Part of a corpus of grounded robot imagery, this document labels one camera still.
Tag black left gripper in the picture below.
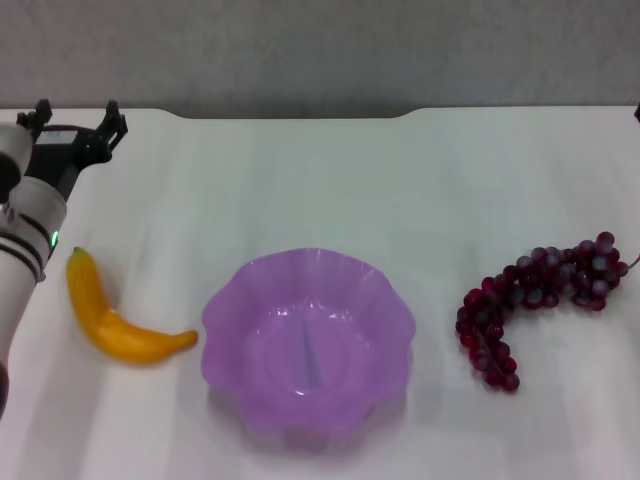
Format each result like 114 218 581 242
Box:
16 99 130 199

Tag yellow banana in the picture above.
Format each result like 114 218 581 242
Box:
66 246 200 366

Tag dark red grape bunch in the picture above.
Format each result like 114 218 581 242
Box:
454 230 640 394

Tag purple ruffled plastic bowl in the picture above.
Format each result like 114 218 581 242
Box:
200 246 418 454

